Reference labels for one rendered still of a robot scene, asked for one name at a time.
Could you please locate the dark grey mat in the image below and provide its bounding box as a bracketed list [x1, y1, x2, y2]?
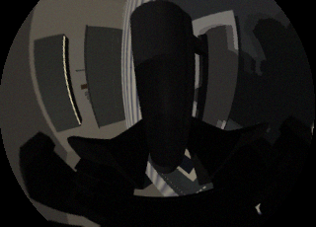
[155, 0, 315, 196]

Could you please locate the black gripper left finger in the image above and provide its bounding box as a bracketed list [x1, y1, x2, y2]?
[67, 120, 149, 190]

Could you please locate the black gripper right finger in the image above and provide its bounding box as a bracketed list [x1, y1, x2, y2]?
[186, 116, 269, 186]

